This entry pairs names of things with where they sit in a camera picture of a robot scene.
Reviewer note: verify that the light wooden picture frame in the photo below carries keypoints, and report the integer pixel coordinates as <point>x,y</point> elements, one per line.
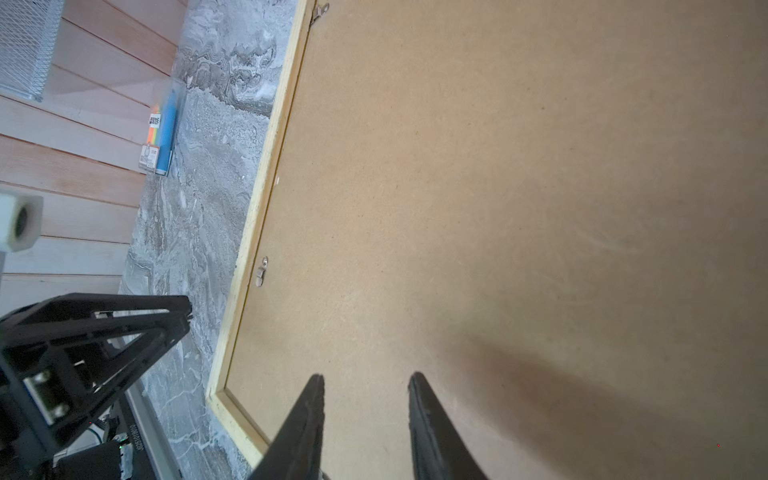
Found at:
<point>241,430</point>

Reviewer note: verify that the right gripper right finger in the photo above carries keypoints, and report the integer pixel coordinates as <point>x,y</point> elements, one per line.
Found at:
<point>438,452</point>

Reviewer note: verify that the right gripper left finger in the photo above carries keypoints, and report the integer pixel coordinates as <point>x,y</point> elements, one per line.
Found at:
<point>296,451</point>

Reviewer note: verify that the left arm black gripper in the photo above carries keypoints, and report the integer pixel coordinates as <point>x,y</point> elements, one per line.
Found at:
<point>64,361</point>

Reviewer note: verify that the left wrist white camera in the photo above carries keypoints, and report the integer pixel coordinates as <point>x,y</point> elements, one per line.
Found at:
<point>21,221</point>

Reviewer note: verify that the white wire mesh shelf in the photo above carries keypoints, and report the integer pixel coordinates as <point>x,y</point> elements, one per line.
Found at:
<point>29,30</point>

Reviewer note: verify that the pack of coloured highlighters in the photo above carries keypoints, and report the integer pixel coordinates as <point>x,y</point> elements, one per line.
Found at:
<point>158,149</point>

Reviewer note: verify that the brown cardboard backing board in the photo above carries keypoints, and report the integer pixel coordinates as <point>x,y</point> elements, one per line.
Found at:
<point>555,210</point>

